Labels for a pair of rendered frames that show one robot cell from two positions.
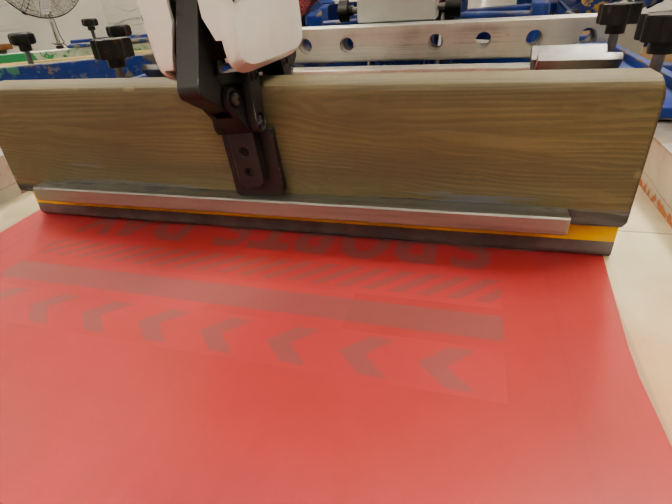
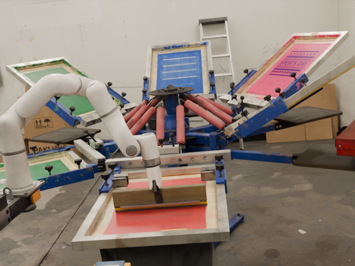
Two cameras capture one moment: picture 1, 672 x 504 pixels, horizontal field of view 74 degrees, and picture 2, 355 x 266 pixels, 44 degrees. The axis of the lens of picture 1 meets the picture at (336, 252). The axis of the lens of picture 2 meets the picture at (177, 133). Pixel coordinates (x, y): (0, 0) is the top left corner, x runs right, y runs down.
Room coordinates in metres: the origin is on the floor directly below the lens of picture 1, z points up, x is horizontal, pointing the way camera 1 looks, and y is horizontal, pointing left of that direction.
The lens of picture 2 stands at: (-1.51, 0.33, 1.72)
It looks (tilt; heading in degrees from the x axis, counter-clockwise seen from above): 14 degrees down; 347
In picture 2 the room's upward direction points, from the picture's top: 6 degrees counter-clockwise
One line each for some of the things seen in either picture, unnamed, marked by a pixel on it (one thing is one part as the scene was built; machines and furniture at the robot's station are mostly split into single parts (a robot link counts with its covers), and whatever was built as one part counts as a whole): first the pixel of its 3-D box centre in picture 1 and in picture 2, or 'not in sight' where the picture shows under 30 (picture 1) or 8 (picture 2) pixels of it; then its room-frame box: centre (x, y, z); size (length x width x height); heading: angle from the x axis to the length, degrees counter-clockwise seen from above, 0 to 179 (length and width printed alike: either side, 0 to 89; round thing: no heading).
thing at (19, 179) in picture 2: not in sight; (13, 170); (0.35, 0.61, 1.21); 0.16 x 0.13 x 0.15; 67
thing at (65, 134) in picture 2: not in sight; (104, 142); (1.84, 0.16, 0.91); 1.34 x 0.40 x 0.08; 42
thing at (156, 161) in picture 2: not in sight; (151, 160); (0.29, 0.05, 1.18); 0.09 x 0.07 x 0.03; 163
